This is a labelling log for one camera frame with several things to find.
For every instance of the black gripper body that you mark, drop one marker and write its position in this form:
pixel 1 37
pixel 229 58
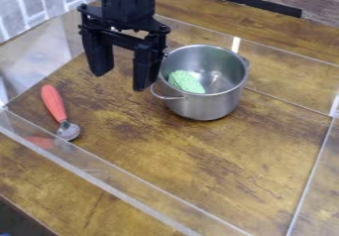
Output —
pixel 121 15

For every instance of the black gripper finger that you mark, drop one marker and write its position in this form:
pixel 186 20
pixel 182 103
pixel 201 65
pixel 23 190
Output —
pixel 98 51
pixel 147 60

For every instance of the green knitted object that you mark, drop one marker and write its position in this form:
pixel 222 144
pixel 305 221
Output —
pixel 186 82

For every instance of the silver metal pot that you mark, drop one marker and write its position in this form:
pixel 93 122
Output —
pixel 220 70

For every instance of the orange handled metal spoon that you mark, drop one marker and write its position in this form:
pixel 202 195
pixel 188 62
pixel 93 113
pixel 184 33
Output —
pixel 69 130

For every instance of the black strip on wall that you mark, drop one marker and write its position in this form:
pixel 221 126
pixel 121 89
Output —
pixel 273 7

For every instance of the clear acrylic enclosure wall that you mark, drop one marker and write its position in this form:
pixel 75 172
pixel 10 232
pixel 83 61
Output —
pixel 170 209

